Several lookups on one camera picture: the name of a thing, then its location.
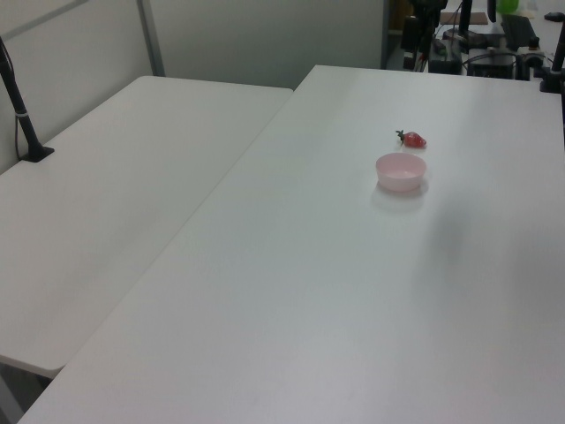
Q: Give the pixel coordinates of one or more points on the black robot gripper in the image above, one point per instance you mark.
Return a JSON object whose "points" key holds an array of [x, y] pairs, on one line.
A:
{"points": [[427, 8]]}

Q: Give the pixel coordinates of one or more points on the red toy strawberry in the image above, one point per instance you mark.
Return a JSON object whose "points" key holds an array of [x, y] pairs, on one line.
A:
{"points": [[415, 140]]}

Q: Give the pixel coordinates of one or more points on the pink plastic bowl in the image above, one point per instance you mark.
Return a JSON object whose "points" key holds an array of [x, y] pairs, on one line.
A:
{"points": [[401, 172]]}

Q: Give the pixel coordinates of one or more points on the black monitor stand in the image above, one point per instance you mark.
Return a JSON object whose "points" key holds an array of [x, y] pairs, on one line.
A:
{"points": [[464, 26]]}

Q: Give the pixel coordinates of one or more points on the brown desk pad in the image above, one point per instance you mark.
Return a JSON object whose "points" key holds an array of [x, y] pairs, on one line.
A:
{"points": [[479, 17]]}

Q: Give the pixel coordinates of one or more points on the black electronics box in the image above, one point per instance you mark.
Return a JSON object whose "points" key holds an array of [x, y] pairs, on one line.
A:
{"points": [[494, 64]]}

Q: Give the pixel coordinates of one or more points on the green round object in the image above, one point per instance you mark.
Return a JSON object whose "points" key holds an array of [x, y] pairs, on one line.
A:
{"points": [[507, 5]]}

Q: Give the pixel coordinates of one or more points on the black clamp mount post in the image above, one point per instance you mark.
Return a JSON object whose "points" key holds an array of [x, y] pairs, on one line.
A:
{"points": [[554, 73]]}

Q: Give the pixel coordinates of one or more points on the grey metal partition post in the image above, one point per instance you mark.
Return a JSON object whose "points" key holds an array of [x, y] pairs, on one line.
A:
{"points": [[152, 37]]}

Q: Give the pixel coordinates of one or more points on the black camera stand pole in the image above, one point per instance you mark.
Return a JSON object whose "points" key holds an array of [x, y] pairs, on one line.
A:
{"points": [[20, 110]]}

